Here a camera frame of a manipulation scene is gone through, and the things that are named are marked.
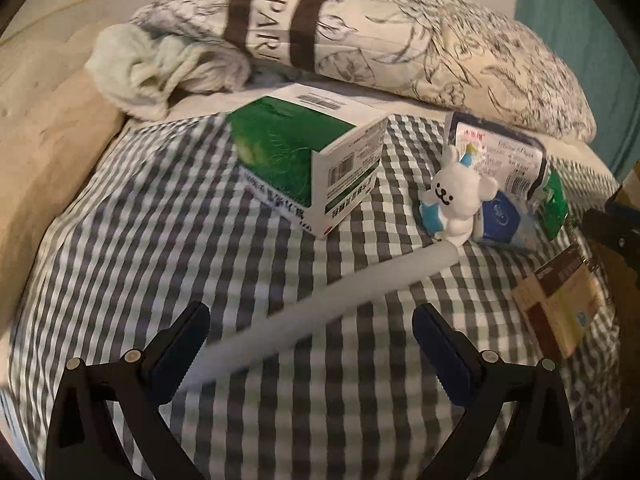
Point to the white bunny figurine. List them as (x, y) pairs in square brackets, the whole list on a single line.
[(450, 195)]

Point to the beige pillow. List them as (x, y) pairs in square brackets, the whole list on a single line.
[(45, 160)]

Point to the long white tube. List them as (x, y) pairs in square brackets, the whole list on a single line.
[(310, 315)]

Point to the green foil packet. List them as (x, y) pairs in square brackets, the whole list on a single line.
[(552, 200)]

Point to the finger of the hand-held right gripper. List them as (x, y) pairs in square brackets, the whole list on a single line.
[(625, 205), (610, 235)]

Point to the green white medicine box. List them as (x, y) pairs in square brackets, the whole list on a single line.
[(280, 145)]

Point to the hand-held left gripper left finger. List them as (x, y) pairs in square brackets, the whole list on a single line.
[(180, 355)]

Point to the cardboard box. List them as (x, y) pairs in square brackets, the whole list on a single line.
[(631, 180)]

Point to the teal curtain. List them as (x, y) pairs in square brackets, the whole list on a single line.
[(590, 35)]

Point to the blue white tissue pack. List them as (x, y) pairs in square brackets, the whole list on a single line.
[(502, 215)]

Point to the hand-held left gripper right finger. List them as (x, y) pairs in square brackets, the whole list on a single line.
[(442, 355)]

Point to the dark tissue pack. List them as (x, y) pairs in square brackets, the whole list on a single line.
[(510, 160)]

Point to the floral white duvet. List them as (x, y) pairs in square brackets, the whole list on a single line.
[(450, 60)]

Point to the tan medicine box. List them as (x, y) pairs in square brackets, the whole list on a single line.
[(560, 300)]

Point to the light green towel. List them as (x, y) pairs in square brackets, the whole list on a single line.
[(140, 70)]

